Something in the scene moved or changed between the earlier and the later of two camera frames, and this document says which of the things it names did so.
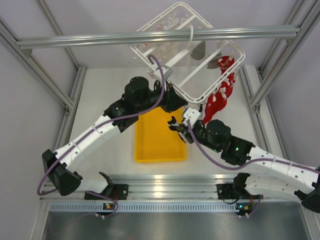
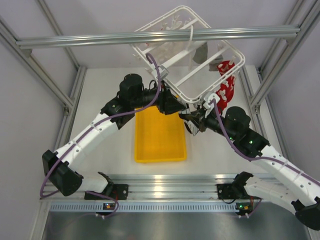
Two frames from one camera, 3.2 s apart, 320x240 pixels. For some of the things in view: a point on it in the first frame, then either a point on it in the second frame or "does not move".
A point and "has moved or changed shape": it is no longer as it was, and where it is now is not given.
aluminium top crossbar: [211, 36] does not move
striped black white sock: [173, 124] has moved or changed shape
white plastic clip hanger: [197, 67] does not move
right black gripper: [184, 129] to [197, 119]
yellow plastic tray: [155, 141] does not move
